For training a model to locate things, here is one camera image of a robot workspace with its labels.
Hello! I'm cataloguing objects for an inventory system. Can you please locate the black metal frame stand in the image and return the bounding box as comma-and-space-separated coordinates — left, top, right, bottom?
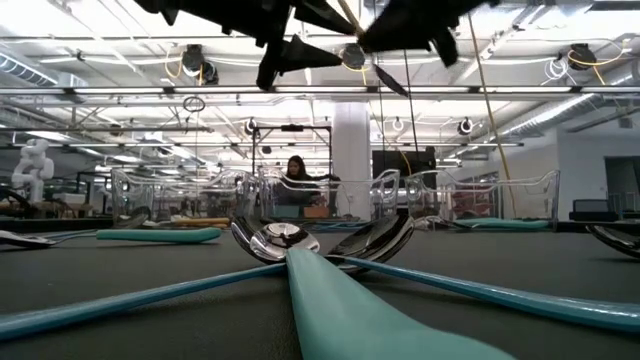
251, 124, 334, 176

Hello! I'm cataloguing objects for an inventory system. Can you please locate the silver ceiling duct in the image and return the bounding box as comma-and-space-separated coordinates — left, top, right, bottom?
517, 59, 640, 139
0, 49, 89, 89

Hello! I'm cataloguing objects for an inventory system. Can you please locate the dark door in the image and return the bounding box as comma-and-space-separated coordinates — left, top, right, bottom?
603, 156, 640, 214

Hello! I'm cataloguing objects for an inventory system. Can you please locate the black crate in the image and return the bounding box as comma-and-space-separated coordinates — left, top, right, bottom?
568, 198, 620, 223

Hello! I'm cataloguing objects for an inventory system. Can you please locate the white building column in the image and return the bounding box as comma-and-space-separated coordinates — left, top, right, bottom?
332, 102, 372, 221

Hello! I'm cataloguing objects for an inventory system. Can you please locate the black hanging cable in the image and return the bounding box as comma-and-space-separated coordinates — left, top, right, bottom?
375, 49, 386, 152
402, 49, 421, 156

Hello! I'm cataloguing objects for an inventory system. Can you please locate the black ceiling cable reel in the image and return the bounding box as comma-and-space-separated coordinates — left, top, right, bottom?
341, 43, 367, 71
568, 43, 599, 71
182, 43, 220, 86

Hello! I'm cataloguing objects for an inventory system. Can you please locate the yellow hanging cable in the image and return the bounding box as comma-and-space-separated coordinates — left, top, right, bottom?
465, 13, 518, 217

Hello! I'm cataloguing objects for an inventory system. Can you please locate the shiny metal spoon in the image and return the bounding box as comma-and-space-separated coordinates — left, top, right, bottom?
585, 223, 640, 261

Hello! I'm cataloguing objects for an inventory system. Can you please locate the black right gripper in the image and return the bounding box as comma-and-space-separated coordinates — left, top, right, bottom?
356, 0, 501, 69

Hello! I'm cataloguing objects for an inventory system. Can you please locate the mint wide-handled spoon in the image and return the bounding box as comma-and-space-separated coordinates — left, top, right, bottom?
0, 227, 224, 250
248, 222, 519, 360

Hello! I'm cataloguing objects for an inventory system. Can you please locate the person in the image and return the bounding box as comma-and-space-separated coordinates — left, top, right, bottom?
283, 154, 342, 207

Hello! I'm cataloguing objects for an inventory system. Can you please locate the mint wide-handled utensil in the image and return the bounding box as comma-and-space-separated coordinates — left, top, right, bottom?
469, 219, 552, 232
448, 217, 525, 229

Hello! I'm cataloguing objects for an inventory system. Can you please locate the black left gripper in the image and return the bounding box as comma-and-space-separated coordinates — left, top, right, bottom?
219, 0, 359, 93

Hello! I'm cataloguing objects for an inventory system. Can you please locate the clear plastic bin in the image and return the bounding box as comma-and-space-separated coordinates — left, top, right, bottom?
255, 167, 401, 224
110, 168, 257, 229
403, 169, 561, 229

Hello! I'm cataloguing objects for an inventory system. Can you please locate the long ceiling light bar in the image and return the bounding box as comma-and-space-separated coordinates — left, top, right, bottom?
0, 85, 640, 96

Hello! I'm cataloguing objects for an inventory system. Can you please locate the red cart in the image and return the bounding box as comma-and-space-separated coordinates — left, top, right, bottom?
451, 191, 494, 220

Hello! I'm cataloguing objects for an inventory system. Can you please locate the black monitor screen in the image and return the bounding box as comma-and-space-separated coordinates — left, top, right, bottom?
372, 147, 437, 216

